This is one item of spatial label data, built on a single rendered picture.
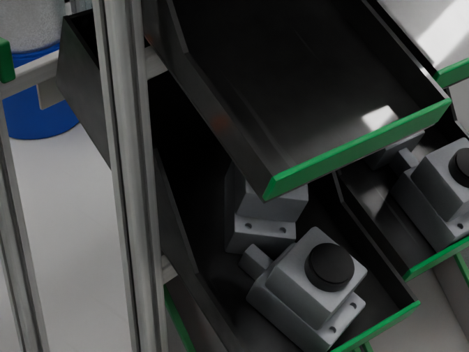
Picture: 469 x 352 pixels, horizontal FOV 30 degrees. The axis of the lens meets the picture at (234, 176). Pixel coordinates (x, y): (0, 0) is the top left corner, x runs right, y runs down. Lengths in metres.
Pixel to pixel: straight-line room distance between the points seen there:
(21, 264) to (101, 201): 0.54
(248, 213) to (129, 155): 0.10
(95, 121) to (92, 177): 0.72
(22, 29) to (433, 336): 0.80
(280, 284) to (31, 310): 0.31
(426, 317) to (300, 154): 0.37
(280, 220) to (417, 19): 0.16
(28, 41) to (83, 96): 0.75
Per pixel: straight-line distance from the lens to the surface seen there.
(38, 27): 1.37
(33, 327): 0.80
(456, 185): 0.65
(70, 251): 1.21
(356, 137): 0.51
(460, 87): 1.93
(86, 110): 0.63
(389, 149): 0.68
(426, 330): 0.82
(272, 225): 0.59
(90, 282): 1.16
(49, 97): 0.72
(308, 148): 0.49
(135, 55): 0.50
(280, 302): 0.57
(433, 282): 0.84
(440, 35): 0.60
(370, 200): 0.68
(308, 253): 0.55
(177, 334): 0.65
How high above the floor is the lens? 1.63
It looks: 36 degrees down
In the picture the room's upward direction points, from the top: 1 degrees counter-clockwise
